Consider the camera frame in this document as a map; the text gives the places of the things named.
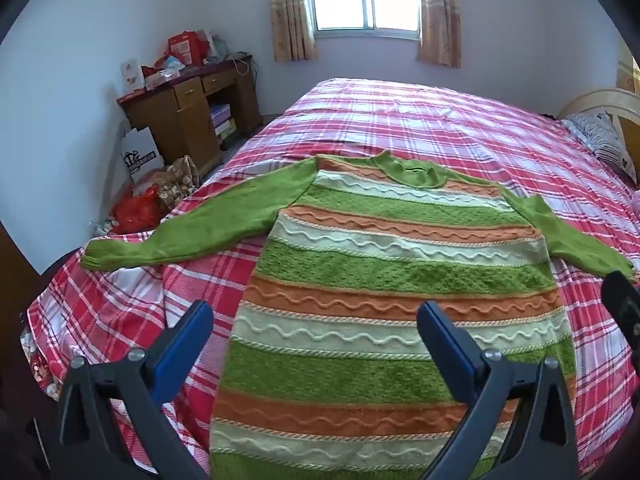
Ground green orange striped knit sweater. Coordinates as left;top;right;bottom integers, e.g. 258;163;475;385
81;152;634;479

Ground pink blanket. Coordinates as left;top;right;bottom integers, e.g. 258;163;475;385
630;190;640;218

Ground red plaid bed sheet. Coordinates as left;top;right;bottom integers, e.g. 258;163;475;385
23;79;639;473

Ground striped pillow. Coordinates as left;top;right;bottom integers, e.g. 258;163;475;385
561;108;638;185

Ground cream wooden headboard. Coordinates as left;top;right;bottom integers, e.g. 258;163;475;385
559;88;640;162

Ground red plastic bag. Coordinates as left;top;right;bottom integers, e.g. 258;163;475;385
112;184;162;234

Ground gold patterned bag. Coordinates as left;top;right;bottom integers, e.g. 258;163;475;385
151;155;201;211

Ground white paper shopping bag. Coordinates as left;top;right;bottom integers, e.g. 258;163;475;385
120;127;165;183

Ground right beige curtain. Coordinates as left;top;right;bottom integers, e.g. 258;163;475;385
418;0;461;70

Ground beige curtain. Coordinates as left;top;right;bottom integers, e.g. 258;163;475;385
270;0;317;62
418;0;461;70

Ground brown wooden desk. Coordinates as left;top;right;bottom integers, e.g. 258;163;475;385
117;53;262;176

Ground stacked boxes in desk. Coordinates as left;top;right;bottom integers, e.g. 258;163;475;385
209;104;238;142

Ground white card box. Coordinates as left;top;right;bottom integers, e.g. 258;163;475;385
119;58;145;94

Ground red gift box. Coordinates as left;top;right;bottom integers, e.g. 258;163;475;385
167;30;208;66

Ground left beige curtain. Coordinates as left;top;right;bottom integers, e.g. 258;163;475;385
270;0;317;62

